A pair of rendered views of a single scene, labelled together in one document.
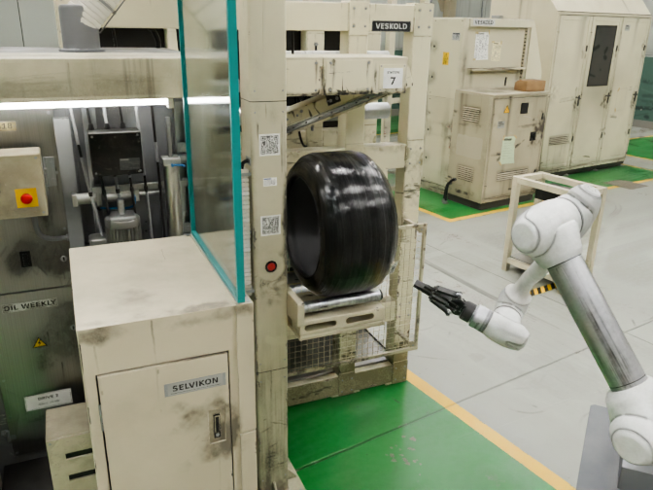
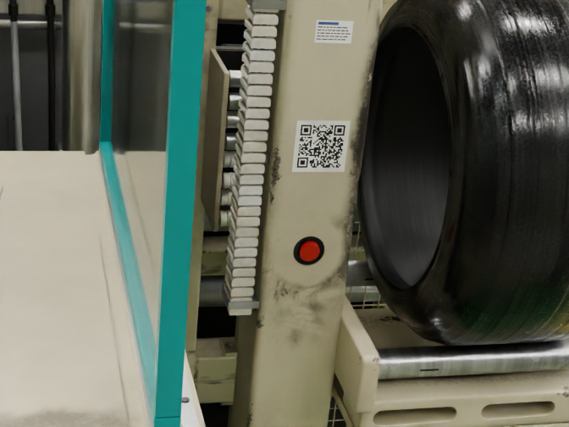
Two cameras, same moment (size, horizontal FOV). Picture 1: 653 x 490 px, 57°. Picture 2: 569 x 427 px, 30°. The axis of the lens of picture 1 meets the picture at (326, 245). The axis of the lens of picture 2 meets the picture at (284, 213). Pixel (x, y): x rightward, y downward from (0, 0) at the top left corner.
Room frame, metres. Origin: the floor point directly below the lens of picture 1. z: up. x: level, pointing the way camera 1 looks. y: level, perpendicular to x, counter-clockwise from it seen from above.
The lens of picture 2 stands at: (0.71, 0.04, 1.73)
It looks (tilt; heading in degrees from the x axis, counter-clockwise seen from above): 24 degrees down; 8
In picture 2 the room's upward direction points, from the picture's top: 6 degrees clockwise
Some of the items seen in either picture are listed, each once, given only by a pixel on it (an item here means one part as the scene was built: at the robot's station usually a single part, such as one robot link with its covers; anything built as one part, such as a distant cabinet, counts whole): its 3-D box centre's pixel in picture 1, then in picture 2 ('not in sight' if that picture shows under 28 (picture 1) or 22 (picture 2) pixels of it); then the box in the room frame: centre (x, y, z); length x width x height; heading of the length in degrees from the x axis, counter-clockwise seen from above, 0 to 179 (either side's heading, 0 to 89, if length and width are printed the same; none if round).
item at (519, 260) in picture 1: (551, 230); not in sight; (4.54, -1.77, 0.40); 0.60 x 0.35 x 0.80; 33
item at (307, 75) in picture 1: (328, 74); not in sight; (2.56, 0.01, 1.71); 0.61 x 0.25 x 0.15; 114
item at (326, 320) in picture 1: (338, 316); (464, 396); (2.11, -0.05, 0.83); 0.36 x 0.09 x 0.06; 114
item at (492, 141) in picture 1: (497, 147); not in sight; (6.86, -1.91, 0.62); 0.91 x 0.58 x 1.25; 123
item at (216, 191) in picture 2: not in sight; (264, 140); (2.50, 0.36, 1.05); 0.20 x 0.15 x 0.30; 114
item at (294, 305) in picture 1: (283, 294); (333, 316); (2.17, 0.16, 0.90); 0.40 x 0.03 x 0.10; 24
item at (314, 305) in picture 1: (340, 300); (474, 359); (2.12, -0.06, 0.90); 0.35 x 0.05 x 0.05; 114
